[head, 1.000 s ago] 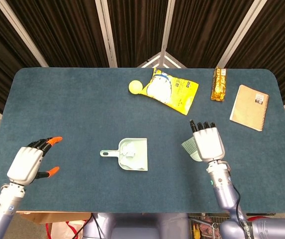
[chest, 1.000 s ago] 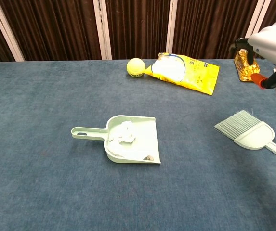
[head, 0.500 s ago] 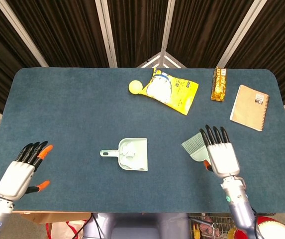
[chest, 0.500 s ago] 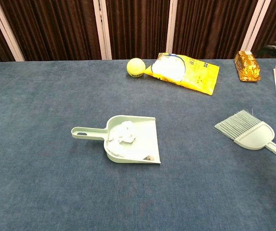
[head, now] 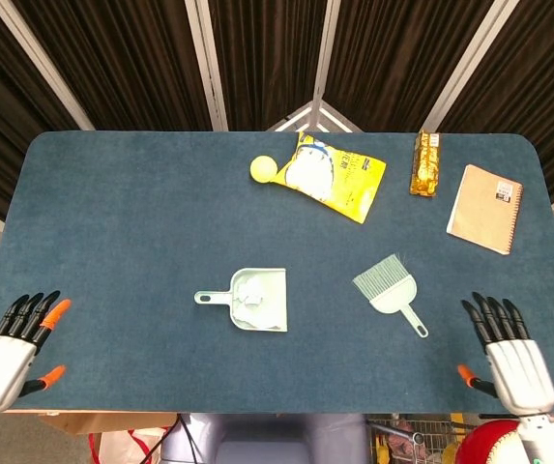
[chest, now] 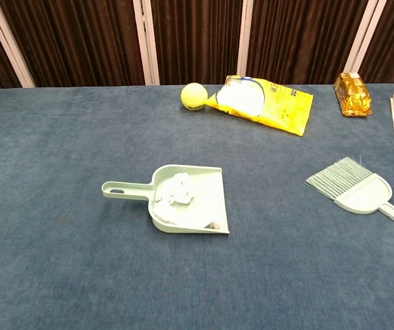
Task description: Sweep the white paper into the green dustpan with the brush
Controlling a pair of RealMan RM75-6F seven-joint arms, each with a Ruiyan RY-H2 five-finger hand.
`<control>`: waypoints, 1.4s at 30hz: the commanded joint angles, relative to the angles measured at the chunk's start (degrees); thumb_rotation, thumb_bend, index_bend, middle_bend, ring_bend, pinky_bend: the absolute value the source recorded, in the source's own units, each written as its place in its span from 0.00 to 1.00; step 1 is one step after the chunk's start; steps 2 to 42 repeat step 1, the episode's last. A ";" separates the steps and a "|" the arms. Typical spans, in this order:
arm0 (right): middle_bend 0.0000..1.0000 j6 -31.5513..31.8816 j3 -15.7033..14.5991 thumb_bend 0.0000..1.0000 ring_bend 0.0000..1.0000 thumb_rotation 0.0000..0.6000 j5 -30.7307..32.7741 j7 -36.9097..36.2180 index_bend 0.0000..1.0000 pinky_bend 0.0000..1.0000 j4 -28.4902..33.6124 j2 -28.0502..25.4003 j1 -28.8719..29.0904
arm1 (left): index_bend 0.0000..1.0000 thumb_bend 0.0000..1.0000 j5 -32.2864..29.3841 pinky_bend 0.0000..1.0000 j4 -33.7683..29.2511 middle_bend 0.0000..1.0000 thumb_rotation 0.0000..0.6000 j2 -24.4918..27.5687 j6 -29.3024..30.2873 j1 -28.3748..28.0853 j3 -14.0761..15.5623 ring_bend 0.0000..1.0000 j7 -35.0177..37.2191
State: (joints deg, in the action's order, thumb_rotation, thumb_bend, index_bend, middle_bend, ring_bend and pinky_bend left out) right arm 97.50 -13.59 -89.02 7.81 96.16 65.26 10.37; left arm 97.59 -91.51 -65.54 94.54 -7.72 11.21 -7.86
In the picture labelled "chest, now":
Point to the white paper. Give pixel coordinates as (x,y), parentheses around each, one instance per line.
(177,187)

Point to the mint green dustpan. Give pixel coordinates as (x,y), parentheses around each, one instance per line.
(203,199)

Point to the mint green hand broom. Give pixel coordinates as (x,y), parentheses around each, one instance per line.
(365,196)

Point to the yellow tennis ball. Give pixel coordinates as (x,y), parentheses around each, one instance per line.
(194,97)

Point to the yellow snack bag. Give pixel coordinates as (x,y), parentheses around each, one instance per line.
(282,110)

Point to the blue felt table mat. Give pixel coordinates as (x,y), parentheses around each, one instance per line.
(114,275)

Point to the gold foil snack pack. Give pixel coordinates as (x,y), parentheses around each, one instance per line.
(353,98)

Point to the dark brown partition screen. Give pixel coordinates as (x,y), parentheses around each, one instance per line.
(79,41)

